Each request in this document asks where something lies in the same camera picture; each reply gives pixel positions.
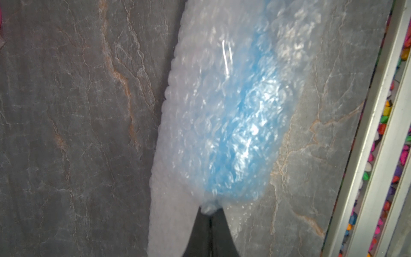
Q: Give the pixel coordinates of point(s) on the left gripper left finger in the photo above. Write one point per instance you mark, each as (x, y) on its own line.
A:
(199, 240)

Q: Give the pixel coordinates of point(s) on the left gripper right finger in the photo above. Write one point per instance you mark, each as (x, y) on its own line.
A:
(221, 239)

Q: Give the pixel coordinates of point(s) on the bubble wrap sheet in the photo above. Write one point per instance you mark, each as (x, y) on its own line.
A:
(2, 41)
(258, 227)

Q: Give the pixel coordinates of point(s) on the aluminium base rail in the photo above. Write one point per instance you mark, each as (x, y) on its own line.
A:
(376, 186)

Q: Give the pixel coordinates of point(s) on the blue plastic wine glass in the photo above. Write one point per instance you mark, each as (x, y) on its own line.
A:
(248, 87)

